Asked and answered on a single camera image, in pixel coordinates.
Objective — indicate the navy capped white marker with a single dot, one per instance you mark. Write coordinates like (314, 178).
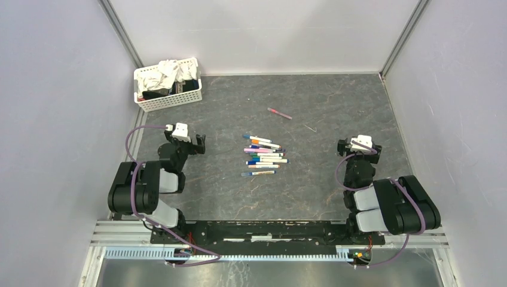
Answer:
(259, 163)

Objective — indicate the green capped marker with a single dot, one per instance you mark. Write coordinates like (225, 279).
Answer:
(271, 159)

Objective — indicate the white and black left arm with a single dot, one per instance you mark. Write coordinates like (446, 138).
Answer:
(136, 189)

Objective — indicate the dark item in basket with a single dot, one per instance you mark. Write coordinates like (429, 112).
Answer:
(176, 88)

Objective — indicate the white crumpled cloth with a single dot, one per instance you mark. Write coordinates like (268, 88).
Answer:
(165, 74)

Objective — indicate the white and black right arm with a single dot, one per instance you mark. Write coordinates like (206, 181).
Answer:
(394, 206)

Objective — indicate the peach capped marker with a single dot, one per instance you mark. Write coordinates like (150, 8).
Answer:
(263, 166)

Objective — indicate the white plastic basket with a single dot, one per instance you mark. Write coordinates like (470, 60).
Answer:
(168, 101)

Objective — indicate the orange capped white marker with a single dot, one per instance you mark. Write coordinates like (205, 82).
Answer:
(266, 144)

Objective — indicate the pink highlighter marker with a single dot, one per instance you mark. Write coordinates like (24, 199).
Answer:
(259, 150)

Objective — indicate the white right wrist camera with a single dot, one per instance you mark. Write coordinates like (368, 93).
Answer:
(361, 143)

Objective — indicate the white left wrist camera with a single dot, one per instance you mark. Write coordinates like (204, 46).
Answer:
(178, 131)

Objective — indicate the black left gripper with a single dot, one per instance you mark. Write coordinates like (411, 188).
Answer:
(194, 149)

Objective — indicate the blue capped white marker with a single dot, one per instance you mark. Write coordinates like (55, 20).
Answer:
(254, 138)

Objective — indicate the clear capped blue marker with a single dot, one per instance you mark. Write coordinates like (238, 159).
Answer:
(266, 172)

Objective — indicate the red capped pink marker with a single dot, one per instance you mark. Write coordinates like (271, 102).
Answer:
(279, 113)

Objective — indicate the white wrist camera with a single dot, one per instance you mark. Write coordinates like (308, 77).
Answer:
(178, 131)
(361, 143)

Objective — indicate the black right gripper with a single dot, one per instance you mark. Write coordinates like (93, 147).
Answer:
(342, 146)

